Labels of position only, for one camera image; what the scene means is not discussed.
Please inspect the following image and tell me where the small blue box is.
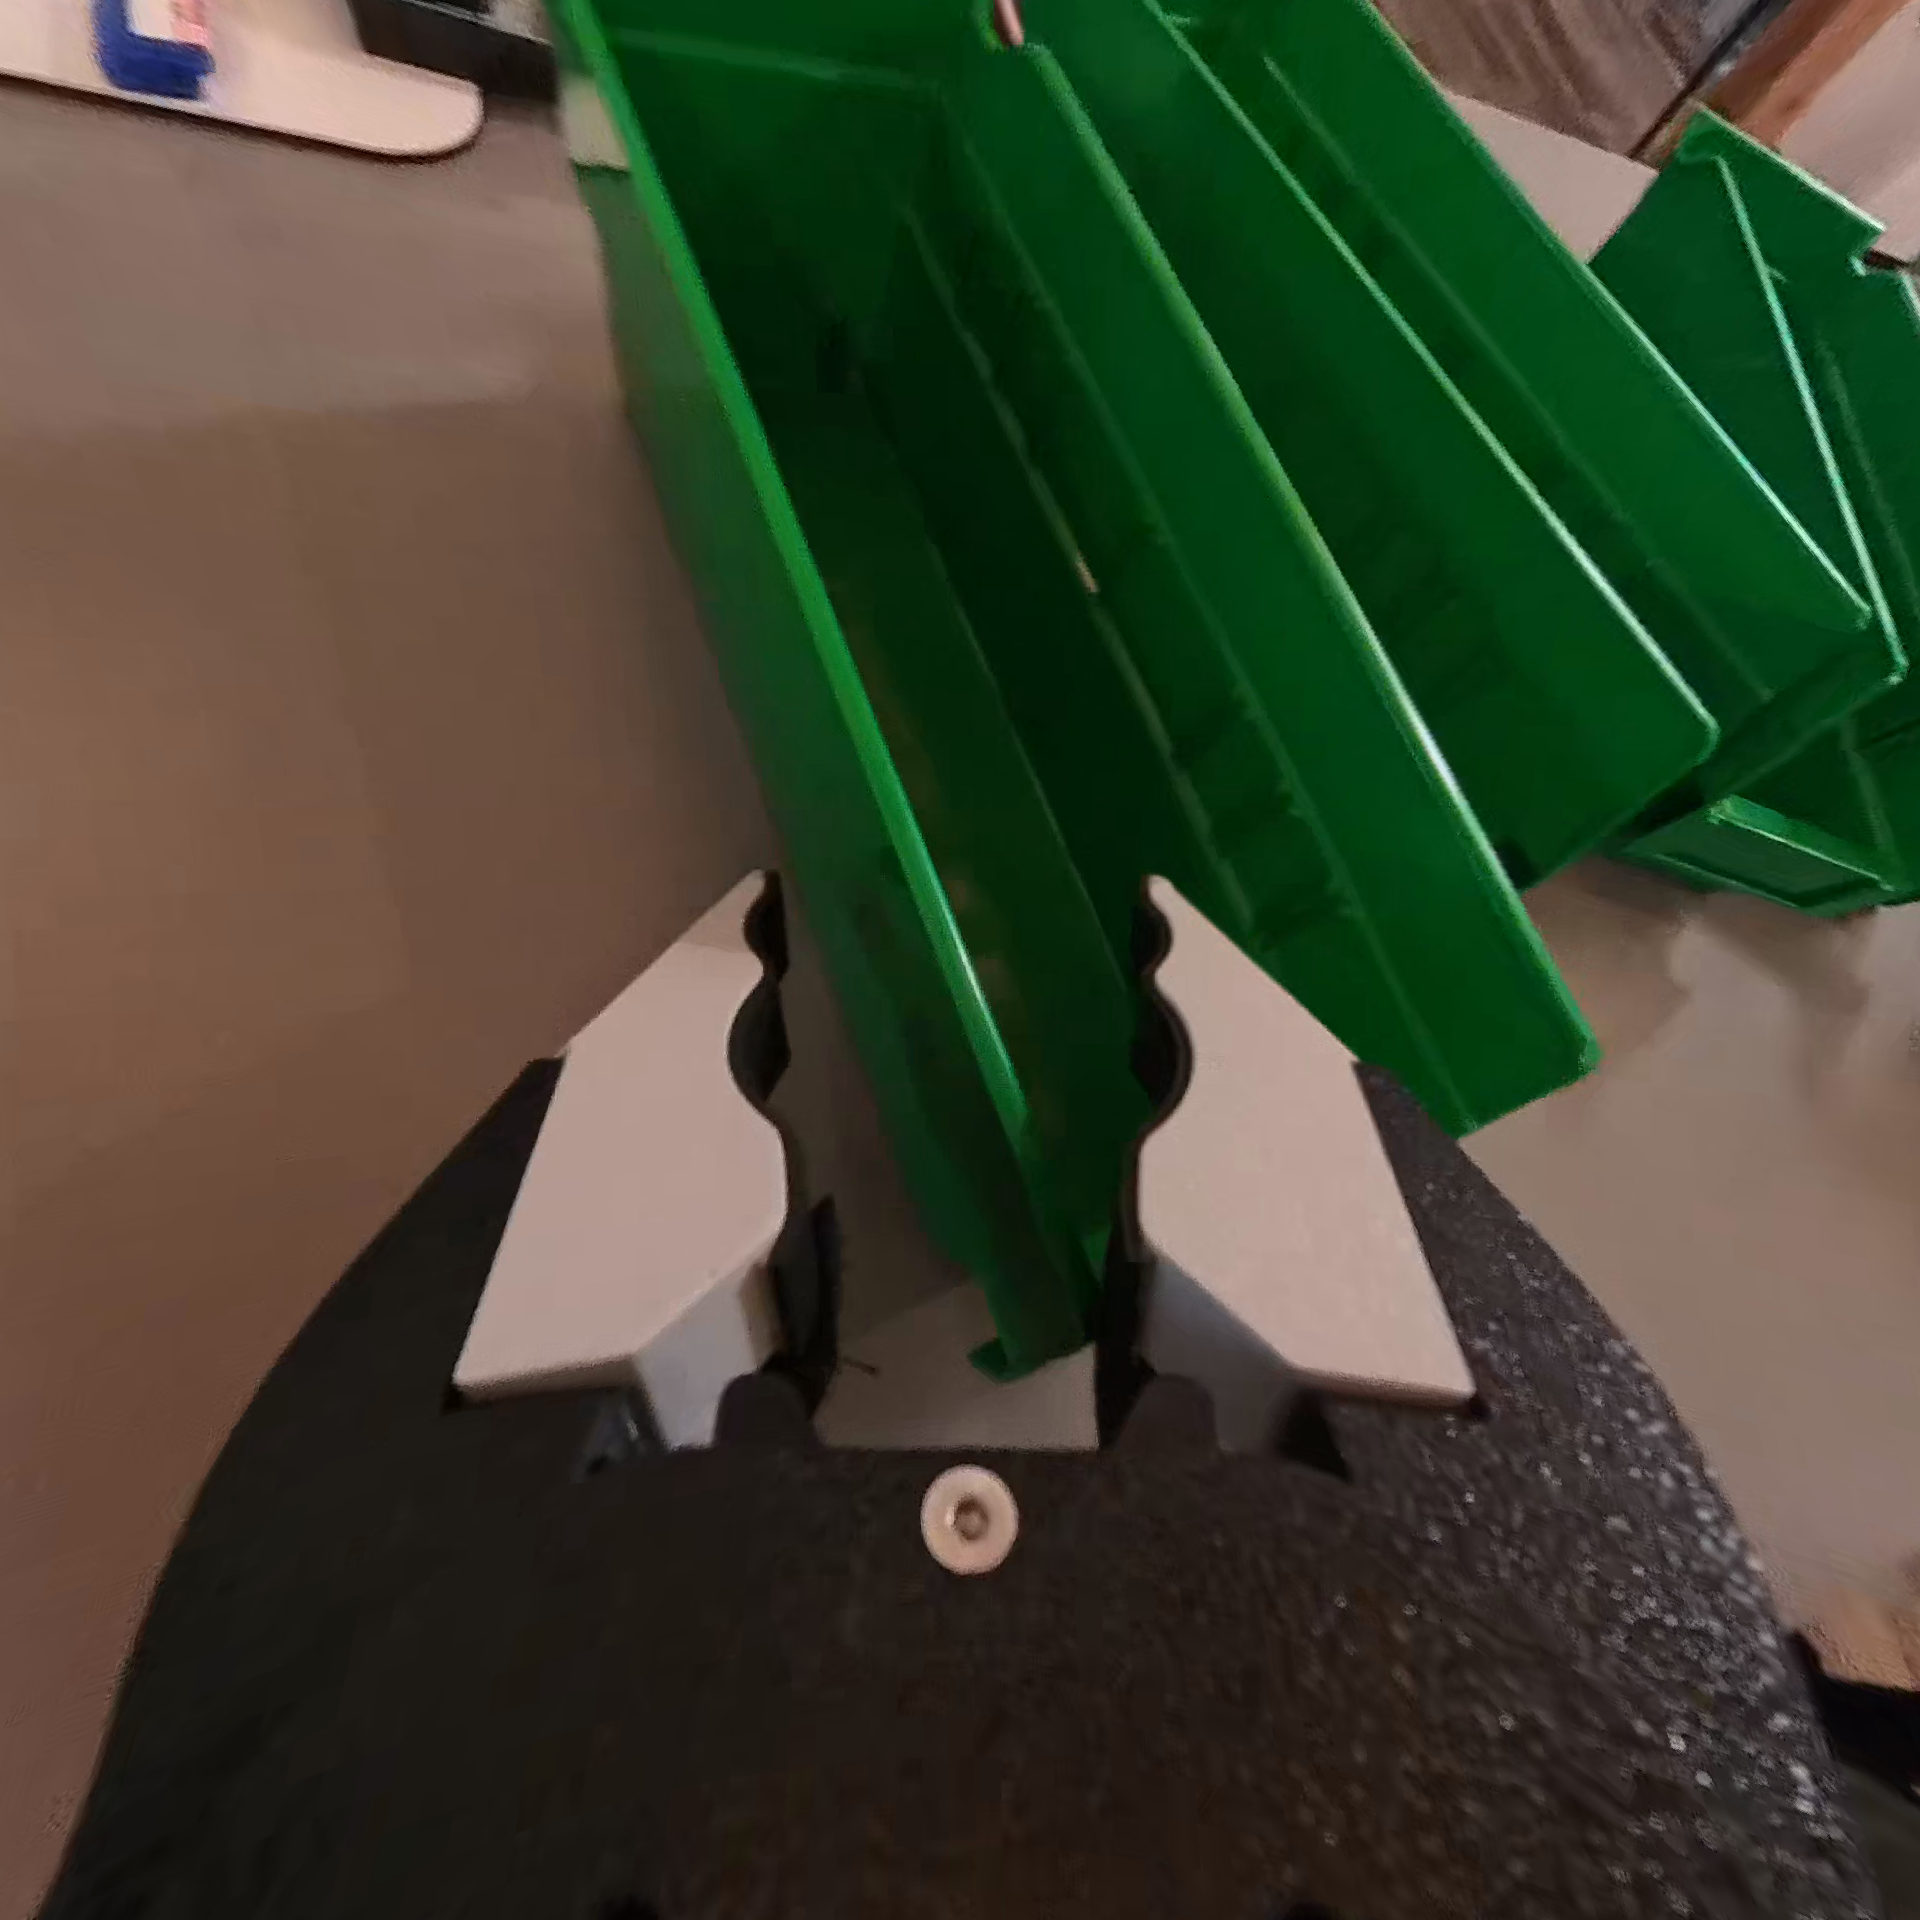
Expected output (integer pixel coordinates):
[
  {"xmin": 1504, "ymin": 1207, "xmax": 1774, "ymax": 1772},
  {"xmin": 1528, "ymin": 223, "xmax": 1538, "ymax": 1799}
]
[{"xmin": 88, "ymin": 0, "xmax": 214, "ymax": 103}]

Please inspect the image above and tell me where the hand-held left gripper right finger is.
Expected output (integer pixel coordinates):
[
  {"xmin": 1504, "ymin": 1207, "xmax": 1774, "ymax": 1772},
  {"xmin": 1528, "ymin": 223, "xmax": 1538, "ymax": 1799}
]
[{"xmin": 1095, "ymin": 877, "xmax": 1480, "ymax": 1451}]

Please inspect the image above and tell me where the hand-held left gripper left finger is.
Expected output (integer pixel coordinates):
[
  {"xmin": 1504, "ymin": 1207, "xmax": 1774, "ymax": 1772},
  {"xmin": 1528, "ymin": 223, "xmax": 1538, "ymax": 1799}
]
[{"xmin": 453, "ymin": 870, "xmax": 840, "ymax": 1451}]

